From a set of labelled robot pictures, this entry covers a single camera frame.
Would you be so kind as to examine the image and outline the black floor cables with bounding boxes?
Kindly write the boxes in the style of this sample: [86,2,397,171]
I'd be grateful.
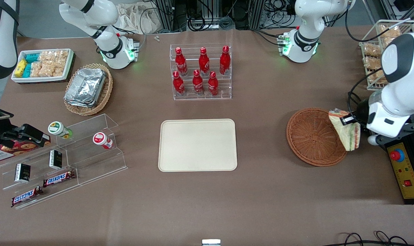
[332,231,414,246]

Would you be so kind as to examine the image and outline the clear bag fried snacks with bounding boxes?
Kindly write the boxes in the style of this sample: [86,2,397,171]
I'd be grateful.
[363,44,382,57]
[367,68,388,85]
[363,56,382,70]
[379,24,403,43]

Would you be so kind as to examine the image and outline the round brown wicker basket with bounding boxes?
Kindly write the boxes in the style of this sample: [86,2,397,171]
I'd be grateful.
[286,108,350,167]

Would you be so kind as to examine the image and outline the white wire basket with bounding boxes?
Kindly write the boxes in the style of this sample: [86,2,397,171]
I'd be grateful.
[359,19,414,92]

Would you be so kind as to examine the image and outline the clear acrylic stepped shelf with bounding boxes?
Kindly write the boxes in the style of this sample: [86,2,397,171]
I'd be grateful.
[0,114,128,210]

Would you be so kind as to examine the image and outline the aluminium frame rack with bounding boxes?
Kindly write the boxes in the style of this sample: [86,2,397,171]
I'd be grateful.
[154,0,188,33]

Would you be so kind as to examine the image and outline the coiled black cables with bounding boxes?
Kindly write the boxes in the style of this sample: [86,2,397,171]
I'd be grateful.
[188,12,235,32]

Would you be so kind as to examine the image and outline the yellow snack packet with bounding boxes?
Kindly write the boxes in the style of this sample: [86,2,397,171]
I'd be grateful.
[14,59,28,78]

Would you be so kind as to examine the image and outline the clear acrylic bottle rack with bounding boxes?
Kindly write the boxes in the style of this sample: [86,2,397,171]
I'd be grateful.
[169,43,232,101]

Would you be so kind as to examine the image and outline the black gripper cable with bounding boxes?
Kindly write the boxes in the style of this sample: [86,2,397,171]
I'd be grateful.
[346,68,385,119]

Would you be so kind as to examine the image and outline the black base cables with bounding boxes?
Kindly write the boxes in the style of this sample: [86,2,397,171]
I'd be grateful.
[251,28,287,47]

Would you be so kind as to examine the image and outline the yellow emergency stop box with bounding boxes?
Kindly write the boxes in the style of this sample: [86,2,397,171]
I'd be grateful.
[387,144,414,201]

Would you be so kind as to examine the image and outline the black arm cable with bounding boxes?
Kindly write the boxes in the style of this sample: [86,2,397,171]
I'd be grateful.
[345,0,414,43]

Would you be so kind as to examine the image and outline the green lid yogurt bottle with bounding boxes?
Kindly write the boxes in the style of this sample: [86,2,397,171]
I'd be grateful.
[48,121,73,140]

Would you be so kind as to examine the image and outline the beige plastic tray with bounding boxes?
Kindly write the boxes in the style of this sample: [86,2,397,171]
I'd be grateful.
[158,119,238,172]

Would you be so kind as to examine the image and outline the triangular sandwich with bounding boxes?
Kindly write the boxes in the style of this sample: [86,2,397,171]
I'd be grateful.
[328,108,361,152]

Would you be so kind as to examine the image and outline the stacked aluminium foil trays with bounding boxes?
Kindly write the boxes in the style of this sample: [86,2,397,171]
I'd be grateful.
[64,68,107,108]

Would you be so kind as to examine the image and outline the red cookie box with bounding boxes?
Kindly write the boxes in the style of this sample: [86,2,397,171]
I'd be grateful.
[0,135,52,163]

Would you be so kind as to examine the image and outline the red lid yogurt bottle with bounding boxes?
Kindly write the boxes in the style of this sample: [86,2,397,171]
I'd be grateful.
[93,132,114,150]

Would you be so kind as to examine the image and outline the red cola bottle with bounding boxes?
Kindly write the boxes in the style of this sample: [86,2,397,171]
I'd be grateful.
[198,47,210,77]
[175,47,189,77]
[192,70,205,96]
[219,45,231,76]
[207,71,219,97]
[172,71,186,96]

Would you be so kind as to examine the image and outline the oval light wicker basket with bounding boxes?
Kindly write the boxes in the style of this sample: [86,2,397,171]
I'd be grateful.
[64,63,113,116]

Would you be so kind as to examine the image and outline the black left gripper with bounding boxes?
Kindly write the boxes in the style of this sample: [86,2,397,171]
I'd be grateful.
[340,102,371,126]

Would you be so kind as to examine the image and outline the small black box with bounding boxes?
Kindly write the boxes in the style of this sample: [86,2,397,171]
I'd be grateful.
[14,163,31,182]
[49,150,63,170]

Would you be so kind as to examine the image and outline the Snickers chocolate bar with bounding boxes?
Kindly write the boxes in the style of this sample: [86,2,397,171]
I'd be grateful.
[11,187,44,208]
[43,170,76,188]

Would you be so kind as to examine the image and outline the clear bag rice crackers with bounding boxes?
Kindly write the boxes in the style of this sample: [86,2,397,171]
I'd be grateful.
[53,50,69,76]
[30,61,56,78]
[38,51,56,65]

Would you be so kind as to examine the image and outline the white rectangular snack tray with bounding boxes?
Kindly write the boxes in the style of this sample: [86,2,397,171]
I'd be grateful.
[11,48,74,84]

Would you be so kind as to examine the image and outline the white crumpled cloth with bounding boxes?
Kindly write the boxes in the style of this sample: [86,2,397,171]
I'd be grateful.
[115,3,167,35]

